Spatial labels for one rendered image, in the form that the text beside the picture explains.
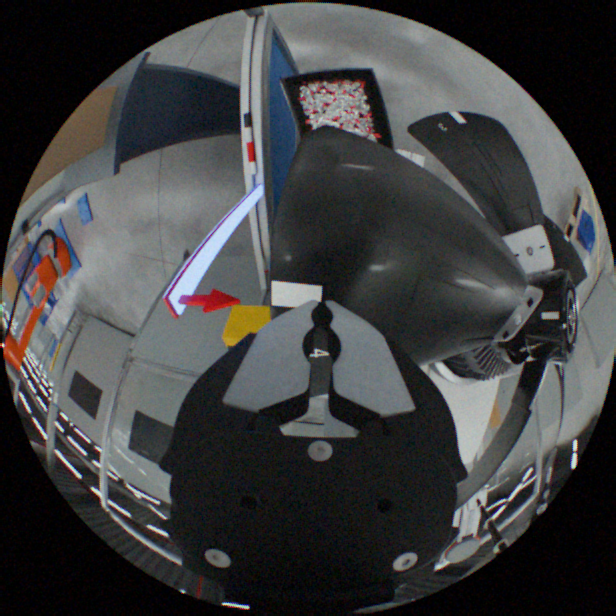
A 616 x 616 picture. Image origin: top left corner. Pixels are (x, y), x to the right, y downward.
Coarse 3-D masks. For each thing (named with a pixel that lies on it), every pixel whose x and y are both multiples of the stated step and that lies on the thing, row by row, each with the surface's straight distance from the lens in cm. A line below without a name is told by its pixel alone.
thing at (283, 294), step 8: (272, 288) 14; (280, 288) 14; (288, 288) 14; (296, 288) 14; (304, 288) 14; (312, 288) 14; (320, 288) 13; (272, 296) 14; (280, 296) 14; (288, 296) 14; (296, 296) 14; (304, 296) 14; (312, 296) 14; (320, 296) 14; (272, 304) 14; (280, 304) 14; (288, 304) 14; (296, 304) 14
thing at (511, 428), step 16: (512, 416) 36; (528, 416) 29; (496, 432) 40; (512, 432) 32; (496, 448) 35; (512, 448) 28; (480, 464) 39; (496, 464) 29; (464, 480) 43; (480, 480) 31; (464, 496) 31
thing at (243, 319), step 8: (232, 312) 46; (240, 312) 46; (248, 312) 45; (256, 312) 45; (264, 312) 44; (232, 320) 45; (240, 320) 44; (248, 320) 44; (256, 320) 43; (264, 320) 43; (232, 328) 43; (240, 328) 43; (248, 328) 42; (256, 328) 42; (224, 336) 43; (232, 336) 42; (240, 336) 42; (232, 344) 44
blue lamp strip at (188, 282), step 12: (252, 204) 38; (240, 216) 33; (228, 228) 28; (216, 240) 25; (204, 252) 23; (216, 252) 25; (192, 264) 21; (204, 264) 23; (192, 276) 21; (180, 288) 19; (192, 288) 21; (180, 312) 19
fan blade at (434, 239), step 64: (320, 128) 14; (320, 192) 13; (384, 192) 13; (448, 192) 15; (320, 256) 13; (384, 256) 13; (448, 256) 15; (512, 256) 19; (320, 320) 15; (384, 320) 15; (448, 320) 18; (320, 384) 20
